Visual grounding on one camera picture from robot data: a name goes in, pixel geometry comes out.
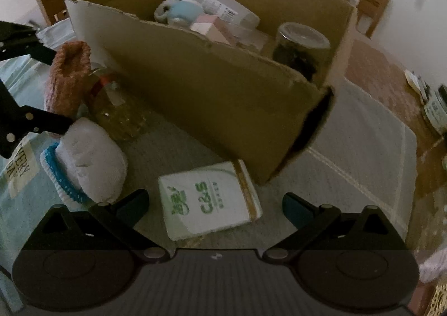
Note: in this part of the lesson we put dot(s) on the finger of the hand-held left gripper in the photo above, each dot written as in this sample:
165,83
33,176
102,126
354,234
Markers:
21,43
21,123

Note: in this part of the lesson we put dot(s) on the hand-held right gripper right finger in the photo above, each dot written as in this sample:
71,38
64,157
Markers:
295,207

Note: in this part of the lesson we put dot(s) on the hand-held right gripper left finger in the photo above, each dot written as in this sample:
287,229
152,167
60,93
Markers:
134,202

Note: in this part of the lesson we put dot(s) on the pink sock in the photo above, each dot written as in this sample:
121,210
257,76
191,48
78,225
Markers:
66,81

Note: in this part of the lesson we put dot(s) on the white sock blue cuff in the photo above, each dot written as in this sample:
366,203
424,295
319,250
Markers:
90,158

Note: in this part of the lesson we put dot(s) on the green white tissue pack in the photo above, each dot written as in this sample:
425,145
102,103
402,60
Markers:
209,204

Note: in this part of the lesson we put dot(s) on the brown cardboard box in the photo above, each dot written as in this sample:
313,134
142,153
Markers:
209,102

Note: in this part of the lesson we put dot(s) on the bear figurine blue hat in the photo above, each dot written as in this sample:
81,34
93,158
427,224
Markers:
181,8

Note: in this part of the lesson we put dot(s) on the tall white box pink print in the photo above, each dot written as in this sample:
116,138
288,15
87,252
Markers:
209,30

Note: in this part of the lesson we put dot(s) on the white box with barcode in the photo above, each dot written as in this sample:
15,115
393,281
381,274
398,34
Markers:
223,5

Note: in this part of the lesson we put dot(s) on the blue green printed cloth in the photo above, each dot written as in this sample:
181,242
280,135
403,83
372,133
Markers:
366,162

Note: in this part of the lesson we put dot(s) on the clear plastic bottle red cap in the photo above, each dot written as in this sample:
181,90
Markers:
115,113

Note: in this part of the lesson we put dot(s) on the crumpled white tissue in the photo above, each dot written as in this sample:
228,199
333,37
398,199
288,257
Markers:
433,267

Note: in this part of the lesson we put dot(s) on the jar with dark contents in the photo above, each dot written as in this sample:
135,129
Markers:
300,47

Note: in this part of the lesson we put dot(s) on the gold patterned packet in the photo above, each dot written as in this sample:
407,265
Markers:
438,302

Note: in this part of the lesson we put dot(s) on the small labeled jar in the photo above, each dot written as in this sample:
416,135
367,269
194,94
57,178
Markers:
436,109

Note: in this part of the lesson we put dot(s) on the small white box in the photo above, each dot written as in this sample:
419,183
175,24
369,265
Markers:
417,83

